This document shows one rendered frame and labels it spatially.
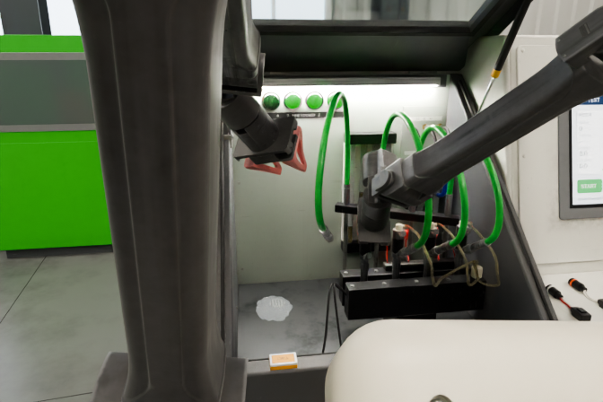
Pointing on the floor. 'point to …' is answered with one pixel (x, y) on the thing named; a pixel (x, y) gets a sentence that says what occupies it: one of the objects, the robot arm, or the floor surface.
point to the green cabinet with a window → (48, 151)
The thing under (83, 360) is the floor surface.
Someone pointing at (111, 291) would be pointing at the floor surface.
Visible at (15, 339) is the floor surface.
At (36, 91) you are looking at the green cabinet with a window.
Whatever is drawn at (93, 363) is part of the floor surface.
